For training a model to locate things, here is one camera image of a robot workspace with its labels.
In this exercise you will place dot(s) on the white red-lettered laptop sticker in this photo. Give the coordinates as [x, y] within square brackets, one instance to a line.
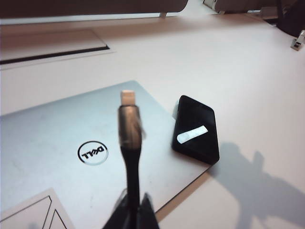
[28, 210]

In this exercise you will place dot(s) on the silver Dell laptop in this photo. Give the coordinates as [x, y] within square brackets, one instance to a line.
[47, 133]

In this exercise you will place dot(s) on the brown desk divider panel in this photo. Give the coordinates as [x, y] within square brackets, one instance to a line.
[71, 6]

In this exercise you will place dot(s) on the white divider support post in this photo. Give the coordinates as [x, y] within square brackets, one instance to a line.
[163, 15]

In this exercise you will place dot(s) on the white metal clamp bracket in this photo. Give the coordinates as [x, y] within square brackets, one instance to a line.
[297, 42]

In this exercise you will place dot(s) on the white label on smartphone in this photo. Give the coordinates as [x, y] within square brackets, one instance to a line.
[190, 135]

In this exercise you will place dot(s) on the black smartphone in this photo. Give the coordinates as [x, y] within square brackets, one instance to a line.
[195, 112]

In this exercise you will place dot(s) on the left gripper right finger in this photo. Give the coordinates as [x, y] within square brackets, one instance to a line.
[147, 214]

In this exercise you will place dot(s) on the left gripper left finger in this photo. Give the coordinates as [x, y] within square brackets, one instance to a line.
[118, 217]

